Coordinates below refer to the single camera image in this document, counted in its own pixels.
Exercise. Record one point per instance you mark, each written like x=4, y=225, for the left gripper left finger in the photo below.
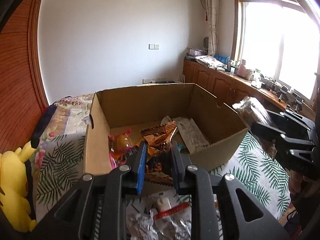
x=138, y=168

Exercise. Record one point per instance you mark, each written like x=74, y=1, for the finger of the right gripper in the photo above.
x=290, y=119
x=277, y=136

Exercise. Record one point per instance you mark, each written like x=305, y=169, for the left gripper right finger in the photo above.
x=180, y=161

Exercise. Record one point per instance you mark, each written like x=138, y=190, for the brown gold foil snack packet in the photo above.
x=159, y=158

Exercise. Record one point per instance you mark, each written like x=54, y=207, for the large white chicken-feet packet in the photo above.
x=191, y=135

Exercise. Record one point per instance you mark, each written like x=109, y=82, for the pink chicken drumstick packet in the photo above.
x=121, y=147

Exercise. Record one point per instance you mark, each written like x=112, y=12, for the clear brown tofu packet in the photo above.
x=251, y=111

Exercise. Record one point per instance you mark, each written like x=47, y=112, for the silver red-topped snack packet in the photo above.
x=162, y=215

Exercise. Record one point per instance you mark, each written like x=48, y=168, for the person's right hand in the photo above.
x=303, y=190

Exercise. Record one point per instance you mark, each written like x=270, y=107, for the pink bottle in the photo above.
x=242, y=70

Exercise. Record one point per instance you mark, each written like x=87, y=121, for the wooden sideboard cabinet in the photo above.
x=230, y=88

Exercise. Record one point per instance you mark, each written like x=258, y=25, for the leaf-print bed cover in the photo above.
x=263, y=176

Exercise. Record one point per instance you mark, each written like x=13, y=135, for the floral quilt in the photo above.
x=68, y=115

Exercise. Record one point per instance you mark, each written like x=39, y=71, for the folded cloth pile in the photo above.
x=210, y=62

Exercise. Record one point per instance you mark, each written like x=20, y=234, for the yellow Pikachu plush toy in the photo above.
x=14, y=188

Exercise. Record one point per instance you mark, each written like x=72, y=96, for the wooden louvered wardrobe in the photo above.
x=23, y=100

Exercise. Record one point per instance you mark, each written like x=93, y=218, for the patterned beige curtain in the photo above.
x=212, y=9

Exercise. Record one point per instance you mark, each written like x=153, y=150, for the white wall socket strip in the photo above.
x=153, y=80

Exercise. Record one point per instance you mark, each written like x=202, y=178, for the window with wooden frame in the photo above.
x=278, y=38

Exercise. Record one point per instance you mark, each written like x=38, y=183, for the white wall switch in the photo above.
x=154, y=46

